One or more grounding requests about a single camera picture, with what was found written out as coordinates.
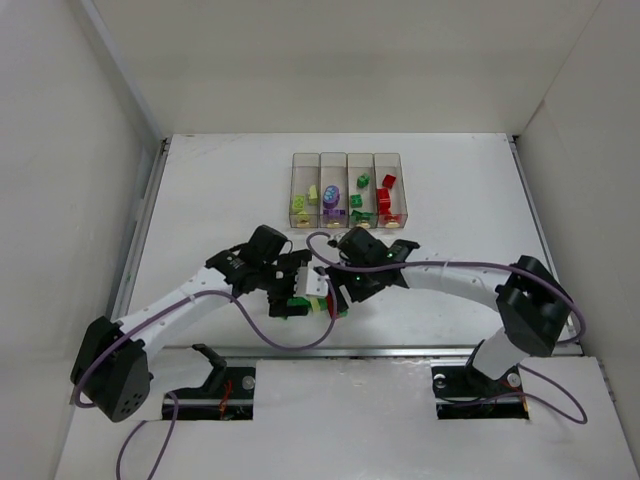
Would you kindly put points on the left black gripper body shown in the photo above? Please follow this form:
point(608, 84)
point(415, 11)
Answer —
point(282, 288)

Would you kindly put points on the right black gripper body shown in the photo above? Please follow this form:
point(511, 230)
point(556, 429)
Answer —
point(338, 291)

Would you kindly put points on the green wedge lego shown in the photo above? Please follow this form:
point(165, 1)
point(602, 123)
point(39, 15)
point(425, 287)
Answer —
point(361, 216)

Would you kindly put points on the green square lego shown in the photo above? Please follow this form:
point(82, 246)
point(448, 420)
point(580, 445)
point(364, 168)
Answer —
point(356, 201)
point(363, 181)

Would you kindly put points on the purple lime lego cluster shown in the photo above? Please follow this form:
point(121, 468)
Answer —
point(331, 197)

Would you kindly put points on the red round lego stack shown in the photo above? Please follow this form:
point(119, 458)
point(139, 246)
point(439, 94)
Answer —
point(384, 202)

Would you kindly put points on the red green lego stack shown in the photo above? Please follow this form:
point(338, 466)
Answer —
point(318, 305)

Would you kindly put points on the red square lego brick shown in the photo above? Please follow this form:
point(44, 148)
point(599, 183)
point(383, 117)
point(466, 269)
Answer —
point(389, 181)

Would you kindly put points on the green purple lego plate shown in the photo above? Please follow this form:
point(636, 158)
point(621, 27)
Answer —
point(294, 307)

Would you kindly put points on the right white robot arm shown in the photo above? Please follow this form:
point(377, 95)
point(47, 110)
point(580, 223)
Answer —
point(532, 306)

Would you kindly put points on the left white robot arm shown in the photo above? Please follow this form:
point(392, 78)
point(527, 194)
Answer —
point(114, 370)

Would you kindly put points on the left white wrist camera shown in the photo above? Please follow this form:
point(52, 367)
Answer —
point(311, 284)

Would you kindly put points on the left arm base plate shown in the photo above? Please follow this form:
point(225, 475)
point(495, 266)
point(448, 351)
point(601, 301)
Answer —
point(226, 395)

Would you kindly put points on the aluminium rail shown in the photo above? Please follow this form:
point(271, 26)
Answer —
point(265, 351)

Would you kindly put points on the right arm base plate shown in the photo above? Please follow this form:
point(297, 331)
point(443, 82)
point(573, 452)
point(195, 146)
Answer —
point(465, 395)

